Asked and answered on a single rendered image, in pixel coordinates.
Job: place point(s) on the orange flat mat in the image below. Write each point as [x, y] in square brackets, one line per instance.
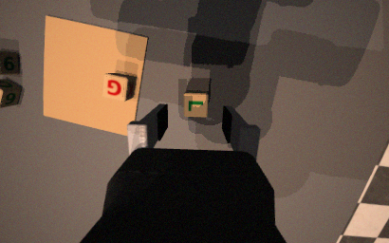
[76, 57]

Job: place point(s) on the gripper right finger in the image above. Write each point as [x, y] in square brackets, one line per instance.
[242, 136]

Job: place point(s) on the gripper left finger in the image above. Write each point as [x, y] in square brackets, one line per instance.
[146, 132]

